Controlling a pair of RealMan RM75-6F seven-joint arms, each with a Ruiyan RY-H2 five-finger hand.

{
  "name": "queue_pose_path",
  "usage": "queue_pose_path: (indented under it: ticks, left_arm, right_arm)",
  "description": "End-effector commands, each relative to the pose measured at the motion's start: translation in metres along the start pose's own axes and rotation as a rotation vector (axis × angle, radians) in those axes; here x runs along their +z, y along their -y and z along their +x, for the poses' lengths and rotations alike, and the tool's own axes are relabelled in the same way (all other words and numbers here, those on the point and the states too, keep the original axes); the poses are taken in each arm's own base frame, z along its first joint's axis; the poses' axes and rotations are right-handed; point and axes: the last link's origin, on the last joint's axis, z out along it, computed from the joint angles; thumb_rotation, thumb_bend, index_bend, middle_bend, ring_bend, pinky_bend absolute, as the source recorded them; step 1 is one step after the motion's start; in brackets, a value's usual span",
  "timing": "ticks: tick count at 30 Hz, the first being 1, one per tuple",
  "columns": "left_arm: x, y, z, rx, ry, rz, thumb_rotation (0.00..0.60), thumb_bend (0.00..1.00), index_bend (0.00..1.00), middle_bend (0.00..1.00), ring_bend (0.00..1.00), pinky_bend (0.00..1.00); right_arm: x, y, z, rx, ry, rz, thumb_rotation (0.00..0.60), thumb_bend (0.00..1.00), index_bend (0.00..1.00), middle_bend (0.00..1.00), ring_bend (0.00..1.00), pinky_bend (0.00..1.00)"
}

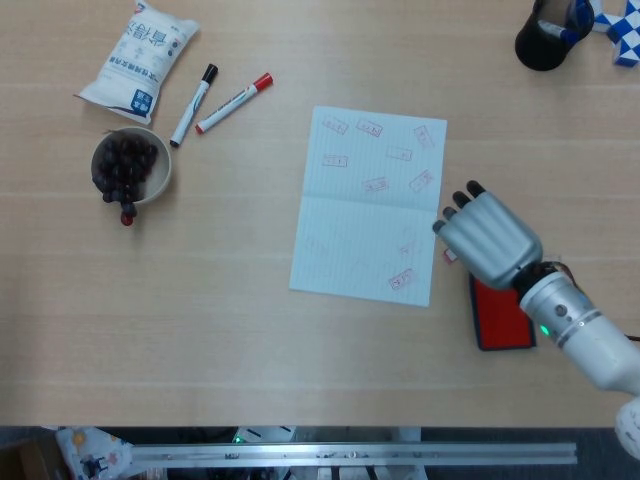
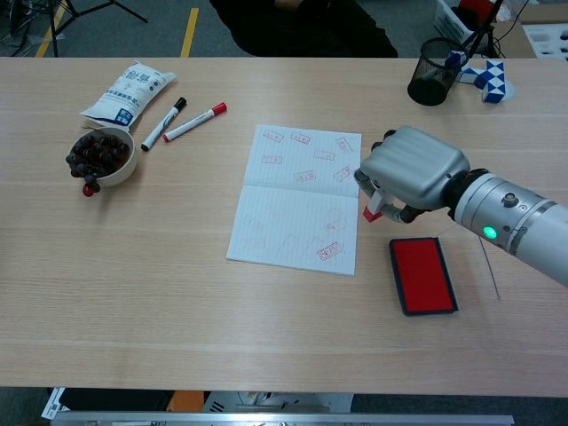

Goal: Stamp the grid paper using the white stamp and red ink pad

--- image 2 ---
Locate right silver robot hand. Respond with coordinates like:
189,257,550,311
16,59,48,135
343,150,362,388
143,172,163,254
353,125,471,225

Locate white and red stamp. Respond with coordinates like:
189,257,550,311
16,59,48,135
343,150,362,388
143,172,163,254
362,193,387,223

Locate black mesh pen holder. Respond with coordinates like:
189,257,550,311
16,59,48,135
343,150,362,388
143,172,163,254
406,36,465,107

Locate red ink pad black case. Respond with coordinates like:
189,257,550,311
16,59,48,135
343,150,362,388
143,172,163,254
389,237,460,317

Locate blue white snake cube toy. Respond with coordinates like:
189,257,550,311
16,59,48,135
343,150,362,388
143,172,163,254
456,59,516,104

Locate clear plastic ink pad lid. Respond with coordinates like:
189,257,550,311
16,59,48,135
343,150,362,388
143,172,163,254
437,221,502,307

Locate white plastic basket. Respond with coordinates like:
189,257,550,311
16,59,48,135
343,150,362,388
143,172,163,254
432,0,478,43

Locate brown cardboard box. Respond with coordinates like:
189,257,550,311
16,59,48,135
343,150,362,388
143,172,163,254
490,20,538,59

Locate person in black clothing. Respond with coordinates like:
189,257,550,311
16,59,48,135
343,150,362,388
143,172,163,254
208,0,399,59

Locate red box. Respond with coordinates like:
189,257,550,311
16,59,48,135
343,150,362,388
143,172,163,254
458,0,496,19

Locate white foam tray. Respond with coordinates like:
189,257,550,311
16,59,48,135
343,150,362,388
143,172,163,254
521,21,568,61

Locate red cap whiteboard marker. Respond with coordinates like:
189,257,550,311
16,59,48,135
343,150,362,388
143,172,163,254
162,101,228,143

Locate black cap whiteboard marker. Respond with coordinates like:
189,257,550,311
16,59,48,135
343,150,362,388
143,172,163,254
140,97,188,153

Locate white machine base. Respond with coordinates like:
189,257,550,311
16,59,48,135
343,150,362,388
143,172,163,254
203,390,354,414

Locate beige bowl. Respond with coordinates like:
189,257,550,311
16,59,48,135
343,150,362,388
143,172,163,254
70,126,138,187

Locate white salt bag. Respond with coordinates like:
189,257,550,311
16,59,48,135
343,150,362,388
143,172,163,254
79,59,178,130

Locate dark grape bunch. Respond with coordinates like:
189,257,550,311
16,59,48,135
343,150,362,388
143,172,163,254
65,133,132,185

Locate orange object under table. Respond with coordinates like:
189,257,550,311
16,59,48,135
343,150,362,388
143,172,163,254
167,390,205,413

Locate black tripod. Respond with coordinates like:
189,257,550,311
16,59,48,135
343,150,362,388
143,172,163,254
8,0,149,58

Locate white printed paper sheet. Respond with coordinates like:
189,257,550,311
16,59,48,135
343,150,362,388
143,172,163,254
41,387,70,421

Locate black camera stand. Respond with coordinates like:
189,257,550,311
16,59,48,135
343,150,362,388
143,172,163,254
461,0,507,59

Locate aluminium rail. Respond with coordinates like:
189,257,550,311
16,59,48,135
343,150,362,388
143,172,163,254
51,412,516,426

